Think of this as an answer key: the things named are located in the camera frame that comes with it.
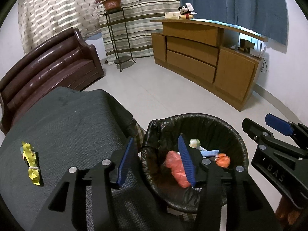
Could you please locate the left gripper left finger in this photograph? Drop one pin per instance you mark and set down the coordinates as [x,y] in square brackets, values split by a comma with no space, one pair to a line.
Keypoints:
[65,208]

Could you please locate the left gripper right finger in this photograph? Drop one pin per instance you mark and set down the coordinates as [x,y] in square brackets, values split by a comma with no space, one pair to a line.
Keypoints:
[247,207]

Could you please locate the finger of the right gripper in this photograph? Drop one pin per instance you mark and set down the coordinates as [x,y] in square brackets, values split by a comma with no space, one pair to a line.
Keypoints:
[263,136]
[297,132]

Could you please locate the orange plastic bag trash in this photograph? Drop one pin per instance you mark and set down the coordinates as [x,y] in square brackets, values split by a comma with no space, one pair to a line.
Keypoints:
[222,160]

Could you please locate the yellow snack wrapper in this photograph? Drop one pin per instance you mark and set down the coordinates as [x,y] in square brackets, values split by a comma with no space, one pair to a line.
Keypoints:
[30,158]

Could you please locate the red plastic bag trash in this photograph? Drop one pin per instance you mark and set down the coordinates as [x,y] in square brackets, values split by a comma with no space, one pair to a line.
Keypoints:
[174,162]

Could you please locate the white paper trash in bin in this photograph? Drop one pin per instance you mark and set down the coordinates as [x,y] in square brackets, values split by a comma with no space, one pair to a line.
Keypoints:
[195,143]

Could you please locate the black lined trash bin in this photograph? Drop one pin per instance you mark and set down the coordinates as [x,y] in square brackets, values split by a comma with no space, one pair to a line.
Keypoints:
[161,137]

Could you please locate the wooden sideboard cabinet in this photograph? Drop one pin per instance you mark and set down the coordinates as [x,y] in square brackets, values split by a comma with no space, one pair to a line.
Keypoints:
[206,53]

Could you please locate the white router on shelf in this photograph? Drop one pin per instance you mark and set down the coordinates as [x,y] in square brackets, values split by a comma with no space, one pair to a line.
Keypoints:
[258,50]

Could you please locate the dark box on shelf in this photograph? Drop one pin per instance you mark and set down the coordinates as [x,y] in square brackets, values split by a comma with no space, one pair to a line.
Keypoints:
[246,45]

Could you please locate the blue curtain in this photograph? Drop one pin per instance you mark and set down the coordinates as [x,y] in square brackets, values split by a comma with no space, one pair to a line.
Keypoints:
[266,17]

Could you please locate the Mickey Mouse plush toy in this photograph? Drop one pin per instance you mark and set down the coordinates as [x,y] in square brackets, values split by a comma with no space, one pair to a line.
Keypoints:
[186,11]

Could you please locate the cardboard box on cabinet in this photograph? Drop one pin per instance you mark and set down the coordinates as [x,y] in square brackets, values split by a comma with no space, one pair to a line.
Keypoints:
[172,15]

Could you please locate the dark brown leather sofa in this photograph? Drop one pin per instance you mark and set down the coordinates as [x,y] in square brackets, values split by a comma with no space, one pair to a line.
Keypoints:
[64,60]

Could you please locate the striped beige curtain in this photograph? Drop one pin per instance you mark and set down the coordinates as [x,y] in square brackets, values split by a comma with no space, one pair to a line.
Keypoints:
[141,19]

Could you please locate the black metal plant stand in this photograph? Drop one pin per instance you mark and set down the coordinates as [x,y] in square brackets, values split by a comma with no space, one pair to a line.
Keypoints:
[115,39]

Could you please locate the patterned sheer curtain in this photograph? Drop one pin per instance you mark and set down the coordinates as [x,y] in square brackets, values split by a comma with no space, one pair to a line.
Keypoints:
[40,20]

